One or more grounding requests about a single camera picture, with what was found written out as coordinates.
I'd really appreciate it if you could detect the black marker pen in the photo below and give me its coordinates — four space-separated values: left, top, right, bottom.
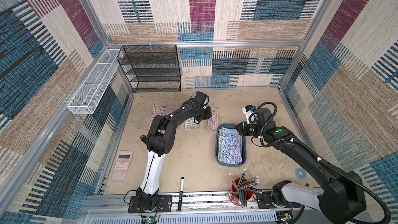
177 177 184 212

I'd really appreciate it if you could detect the black wire shelf rack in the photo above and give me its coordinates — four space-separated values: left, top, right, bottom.
117 45 181 93

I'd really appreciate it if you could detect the red pencil cup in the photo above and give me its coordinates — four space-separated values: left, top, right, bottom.
229 178 257 205

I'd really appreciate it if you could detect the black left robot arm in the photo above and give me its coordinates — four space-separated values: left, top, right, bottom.
136 91 211 211

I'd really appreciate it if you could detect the pink calculator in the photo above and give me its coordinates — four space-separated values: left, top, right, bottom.
111 151 134 181

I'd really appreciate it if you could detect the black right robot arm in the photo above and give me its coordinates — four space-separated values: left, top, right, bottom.
235 105 367 224

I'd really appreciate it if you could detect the pink bonbon sticker sheet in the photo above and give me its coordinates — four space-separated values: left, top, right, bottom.
207 107 219 133

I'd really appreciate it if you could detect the teal plastic storage box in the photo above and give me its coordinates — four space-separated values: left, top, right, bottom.
215 124 247 168

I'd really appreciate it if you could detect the white wire mesh basket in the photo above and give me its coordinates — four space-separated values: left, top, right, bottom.
67 49 119 115

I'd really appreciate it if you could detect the blue tape roll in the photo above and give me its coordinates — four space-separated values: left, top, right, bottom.
295 168 307 179

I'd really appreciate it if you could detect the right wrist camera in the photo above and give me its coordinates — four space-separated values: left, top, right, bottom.
242 105 256 124

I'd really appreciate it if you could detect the pink cat sticker sheet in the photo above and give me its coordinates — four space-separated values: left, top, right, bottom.
150 105 166 124

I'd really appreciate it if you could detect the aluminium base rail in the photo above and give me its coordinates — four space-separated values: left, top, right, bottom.
78 191 329 224

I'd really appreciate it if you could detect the purple sticker sheet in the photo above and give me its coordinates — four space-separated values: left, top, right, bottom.
169 105 181 114

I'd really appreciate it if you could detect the green dinosaur sticker sheet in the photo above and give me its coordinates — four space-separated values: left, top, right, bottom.
184 118 200 130

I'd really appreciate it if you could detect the blue penguin sticker sheet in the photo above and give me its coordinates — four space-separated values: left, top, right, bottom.
218 128 240 165

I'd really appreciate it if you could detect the black corrugated cable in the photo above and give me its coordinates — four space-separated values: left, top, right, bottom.
248 102 391 224

